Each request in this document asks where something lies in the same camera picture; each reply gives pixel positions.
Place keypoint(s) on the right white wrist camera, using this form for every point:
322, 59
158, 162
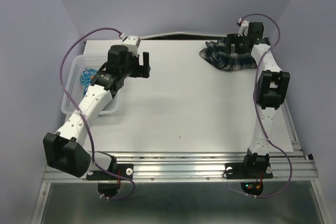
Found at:
243, 27

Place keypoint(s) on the blue floral skirt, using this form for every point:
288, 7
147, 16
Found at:
85, 79

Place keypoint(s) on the navy plaid skirt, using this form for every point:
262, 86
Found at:
223, 57

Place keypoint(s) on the aluminium mounting rail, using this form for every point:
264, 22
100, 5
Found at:
209, 167

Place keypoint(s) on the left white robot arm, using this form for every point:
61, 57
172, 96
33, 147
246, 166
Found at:
64, 149

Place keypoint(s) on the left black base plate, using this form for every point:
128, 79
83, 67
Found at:
124, 170

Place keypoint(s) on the white plastic basket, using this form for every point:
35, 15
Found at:
74, 87

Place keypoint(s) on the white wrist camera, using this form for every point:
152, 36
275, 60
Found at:
243, 27
132, 43

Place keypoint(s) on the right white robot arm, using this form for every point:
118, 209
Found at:
270, 88

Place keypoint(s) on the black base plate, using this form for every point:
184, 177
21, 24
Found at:
124, 170
240, 171

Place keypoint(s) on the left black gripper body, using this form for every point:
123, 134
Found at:
132, 68

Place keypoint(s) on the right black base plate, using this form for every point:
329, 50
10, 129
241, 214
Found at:
240, 171

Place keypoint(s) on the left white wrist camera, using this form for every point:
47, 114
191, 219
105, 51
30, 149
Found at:
132, 43

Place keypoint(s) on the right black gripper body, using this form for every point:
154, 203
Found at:
239, 42

